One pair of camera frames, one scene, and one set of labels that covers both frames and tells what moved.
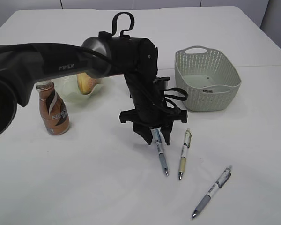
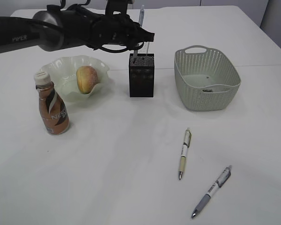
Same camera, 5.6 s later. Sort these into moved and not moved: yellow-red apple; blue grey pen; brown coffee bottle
Moved: blue grey pen
Not moved: brown coffee bottle; yellow-red apple
